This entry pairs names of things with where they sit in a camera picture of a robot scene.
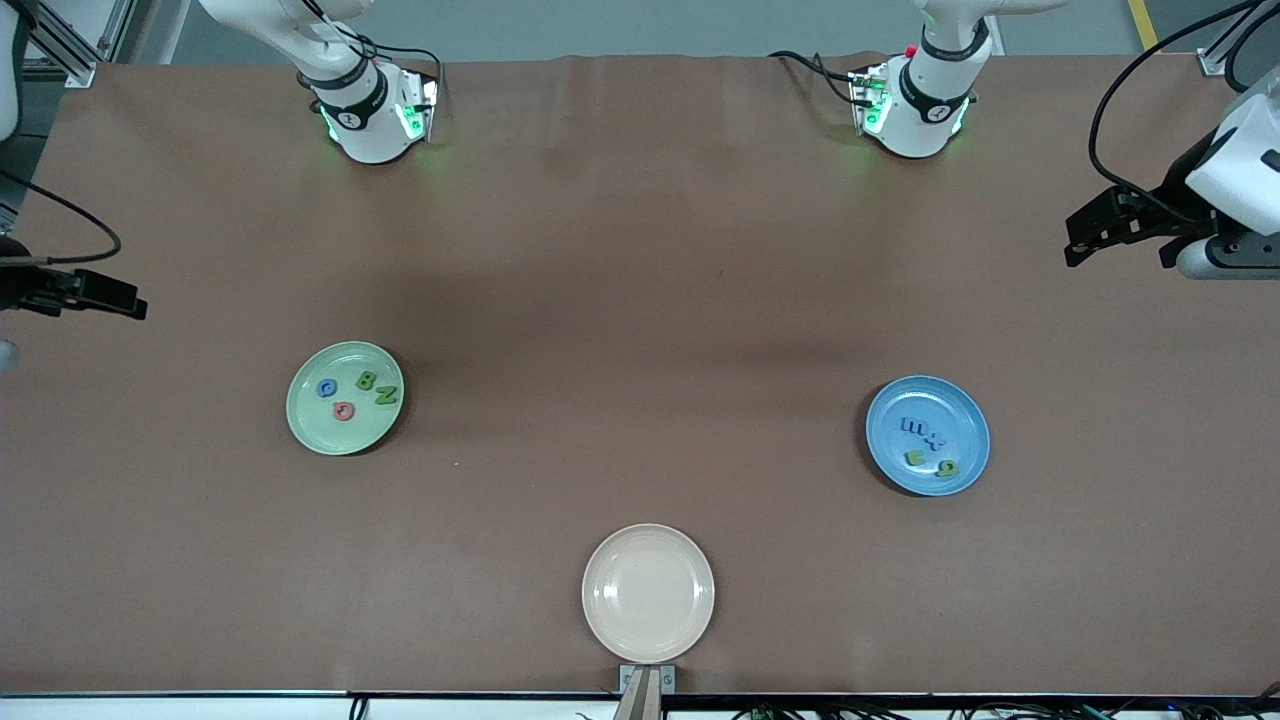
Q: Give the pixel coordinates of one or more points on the light green letter Z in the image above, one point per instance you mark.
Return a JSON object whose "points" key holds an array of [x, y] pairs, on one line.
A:
{"points": [[386, 394]]}

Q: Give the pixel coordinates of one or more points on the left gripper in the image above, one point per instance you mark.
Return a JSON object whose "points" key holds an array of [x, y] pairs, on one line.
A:
{"points": [[1172, 196]]}

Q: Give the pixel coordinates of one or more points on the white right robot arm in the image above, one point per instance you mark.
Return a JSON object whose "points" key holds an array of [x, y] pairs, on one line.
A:
{"points": [[370, 110]]}

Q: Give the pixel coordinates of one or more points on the light green plate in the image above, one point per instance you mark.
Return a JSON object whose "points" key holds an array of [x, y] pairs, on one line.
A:
{"points": [[320, 435]]}

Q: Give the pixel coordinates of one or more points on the beige plate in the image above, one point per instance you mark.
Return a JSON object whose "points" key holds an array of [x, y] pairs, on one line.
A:
{"points": [[648, 592]]}

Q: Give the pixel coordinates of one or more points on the blue plate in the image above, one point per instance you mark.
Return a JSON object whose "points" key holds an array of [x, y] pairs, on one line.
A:
{"points": [[960, 410]]}

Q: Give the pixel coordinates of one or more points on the pink letter Q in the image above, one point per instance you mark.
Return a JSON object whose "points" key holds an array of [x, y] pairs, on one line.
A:
{"points": [[337, 412]]}

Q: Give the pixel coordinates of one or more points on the blue letter m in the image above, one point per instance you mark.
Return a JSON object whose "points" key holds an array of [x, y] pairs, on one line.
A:
{"points": [[914, 425]]}

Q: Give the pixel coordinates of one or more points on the aluminium frame post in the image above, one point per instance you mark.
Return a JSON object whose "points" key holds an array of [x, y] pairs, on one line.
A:
{"points": [[78, 72], [1215, 62]]}

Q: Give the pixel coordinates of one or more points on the brown table cover mat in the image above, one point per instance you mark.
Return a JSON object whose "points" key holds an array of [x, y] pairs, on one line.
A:
{"points": [[200, 550]]}

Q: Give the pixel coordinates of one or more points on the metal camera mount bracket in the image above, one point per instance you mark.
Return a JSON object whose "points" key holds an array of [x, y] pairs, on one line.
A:
{"points": [[628, 678]]}

